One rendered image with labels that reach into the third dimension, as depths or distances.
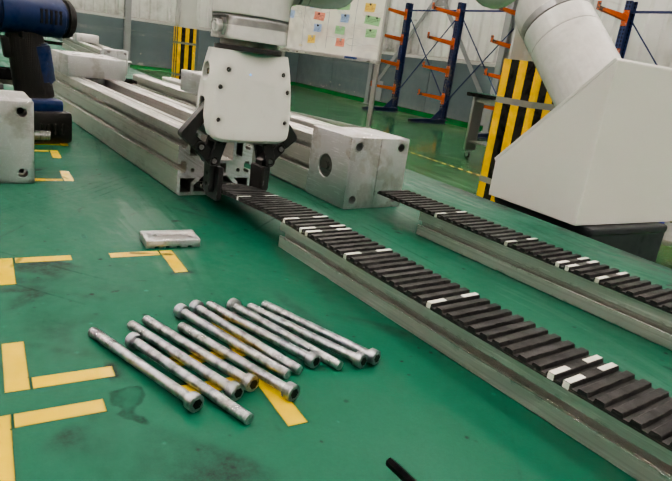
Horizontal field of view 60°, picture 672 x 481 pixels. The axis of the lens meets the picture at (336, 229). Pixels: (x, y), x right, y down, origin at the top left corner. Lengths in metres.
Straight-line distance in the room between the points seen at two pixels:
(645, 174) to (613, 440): 0.69
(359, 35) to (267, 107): 5.86
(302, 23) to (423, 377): 6.75
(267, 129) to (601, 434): 0.47
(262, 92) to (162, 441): 0.44
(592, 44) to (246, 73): 0.59
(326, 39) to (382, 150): 6.04
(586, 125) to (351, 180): 0.35
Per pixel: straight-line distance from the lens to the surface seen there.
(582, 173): 0.91
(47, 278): 0.50
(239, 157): 0.77
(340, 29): 6.69
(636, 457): 0.36
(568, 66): 1.03
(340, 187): 0.77
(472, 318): 0.41
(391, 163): 0.80
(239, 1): 0.65
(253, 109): 0.67
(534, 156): 0.97
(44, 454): 0.31
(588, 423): 0.38
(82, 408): 0.34
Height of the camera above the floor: 0.97
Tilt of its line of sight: 16 degrees down
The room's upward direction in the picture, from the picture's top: 8 degrees clockwise
